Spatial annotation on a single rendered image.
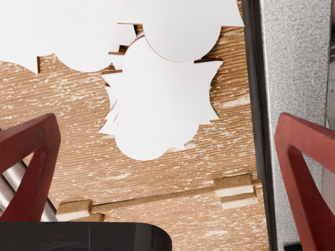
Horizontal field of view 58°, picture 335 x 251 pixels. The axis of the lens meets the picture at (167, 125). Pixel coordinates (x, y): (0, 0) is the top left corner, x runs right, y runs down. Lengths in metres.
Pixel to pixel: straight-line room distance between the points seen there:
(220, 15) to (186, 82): 0.08
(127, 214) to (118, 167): 0.11
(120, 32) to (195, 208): 0.33
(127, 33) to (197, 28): 0.09
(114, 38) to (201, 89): 0.11
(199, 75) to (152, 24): 0.08
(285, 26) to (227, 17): 0.11
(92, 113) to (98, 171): 0.11
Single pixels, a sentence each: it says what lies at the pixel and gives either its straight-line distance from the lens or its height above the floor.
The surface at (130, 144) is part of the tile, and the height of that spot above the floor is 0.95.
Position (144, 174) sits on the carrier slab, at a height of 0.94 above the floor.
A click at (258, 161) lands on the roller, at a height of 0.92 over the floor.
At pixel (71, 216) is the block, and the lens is 0.55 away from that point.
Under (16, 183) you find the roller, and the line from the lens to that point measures 0.59.
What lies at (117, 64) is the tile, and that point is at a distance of 0.34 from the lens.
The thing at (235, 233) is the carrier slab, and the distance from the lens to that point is 0.61.
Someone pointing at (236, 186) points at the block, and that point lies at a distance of 0.48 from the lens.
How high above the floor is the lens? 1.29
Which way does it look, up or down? 56 degrees down
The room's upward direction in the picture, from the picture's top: 179 degrees counter-clockwise
